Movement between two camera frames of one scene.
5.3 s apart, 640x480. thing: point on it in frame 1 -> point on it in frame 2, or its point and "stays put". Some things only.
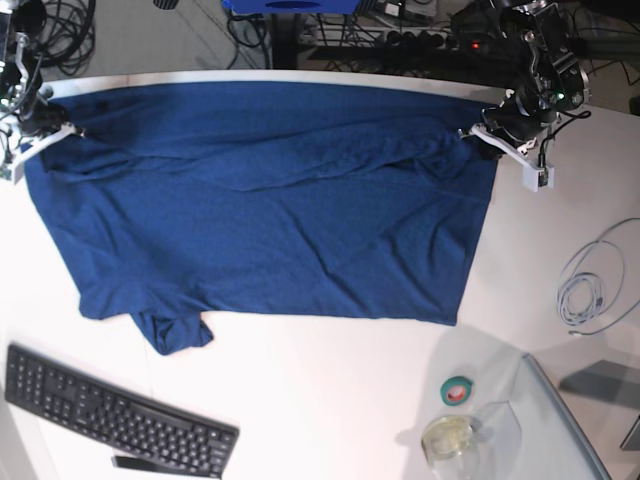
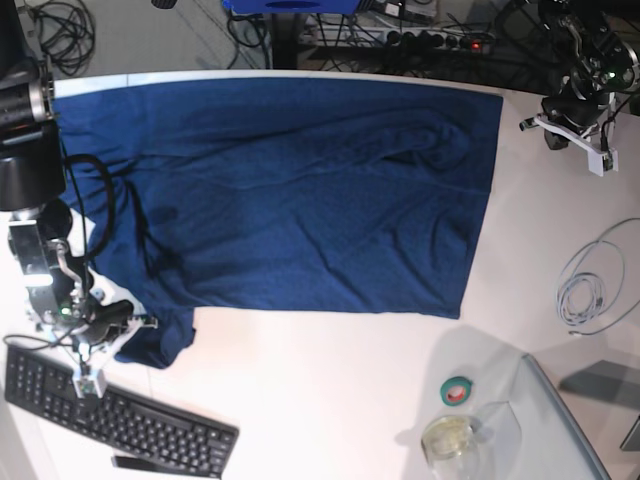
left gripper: [42, 116] -> [111, 322]
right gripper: [522, 114] -> [574, 109]
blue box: [290, 7] stays put
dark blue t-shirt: [186, 198] stays put
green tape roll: [456, 390] stays put
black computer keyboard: [41, 384] stays put
